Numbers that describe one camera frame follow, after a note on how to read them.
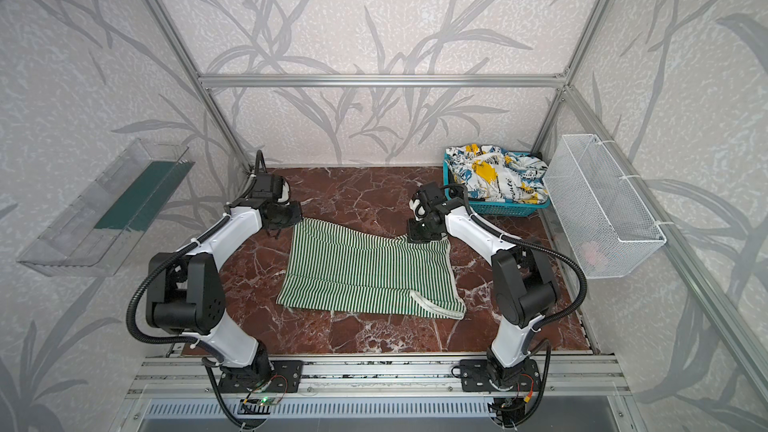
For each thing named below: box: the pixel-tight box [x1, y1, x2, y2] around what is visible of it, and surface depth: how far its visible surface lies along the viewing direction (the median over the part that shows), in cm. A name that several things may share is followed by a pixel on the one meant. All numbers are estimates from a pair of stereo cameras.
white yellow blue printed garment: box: [445, 143, 549, 204], surface depth 104 cm
